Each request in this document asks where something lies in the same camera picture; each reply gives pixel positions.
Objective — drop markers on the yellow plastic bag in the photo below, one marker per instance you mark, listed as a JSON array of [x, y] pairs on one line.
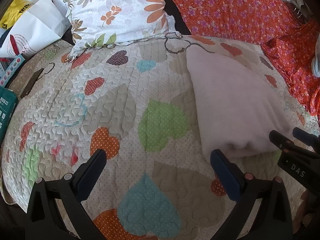
[[14, 12]]

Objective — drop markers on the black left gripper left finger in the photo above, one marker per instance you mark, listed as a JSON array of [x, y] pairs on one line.
[[44, 220]]

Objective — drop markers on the teal box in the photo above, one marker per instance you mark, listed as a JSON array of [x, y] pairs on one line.
[[8, 103]]

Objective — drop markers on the light blue dotted card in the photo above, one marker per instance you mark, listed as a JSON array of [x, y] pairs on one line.
[[8, 67]]

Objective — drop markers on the heart patterned quilted bedspread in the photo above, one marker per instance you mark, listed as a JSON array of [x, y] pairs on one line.
[[136, 103]]

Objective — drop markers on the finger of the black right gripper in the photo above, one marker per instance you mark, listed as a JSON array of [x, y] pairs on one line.
[[283, 143], [307, 138]]

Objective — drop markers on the white floral pillow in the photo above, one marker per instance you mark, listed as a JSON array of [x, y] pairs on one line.
[[103, 23]]

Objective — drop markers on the pale pink knit sweater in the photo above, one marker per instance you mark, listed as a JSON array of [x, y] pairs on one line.
[[236, 108]]

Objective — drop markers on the orange floral fabric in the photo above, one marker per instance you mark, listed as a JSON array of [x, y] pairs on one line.
[[288, 44]]

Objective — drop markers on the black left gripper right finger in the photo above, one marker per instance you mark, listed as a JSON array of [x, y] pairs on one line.
[[273, 220]]

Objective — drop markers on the white paper bag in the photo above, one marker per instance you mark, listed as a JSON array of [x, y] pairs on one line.
[[41, 25]]

